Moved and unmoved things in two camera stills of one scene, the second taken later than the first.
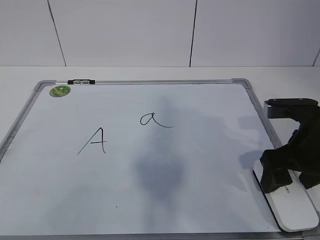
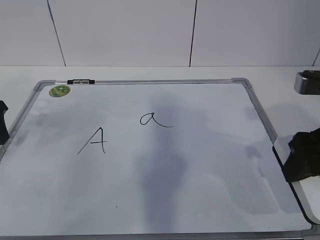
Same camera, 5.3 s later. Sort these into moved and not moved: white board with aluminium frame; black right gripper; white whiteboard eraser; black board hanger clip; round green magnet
Moved: black right gripper; white whiteboard eraser
Not moved: white board with aluminium frame; black board hanger clip; round green magnet
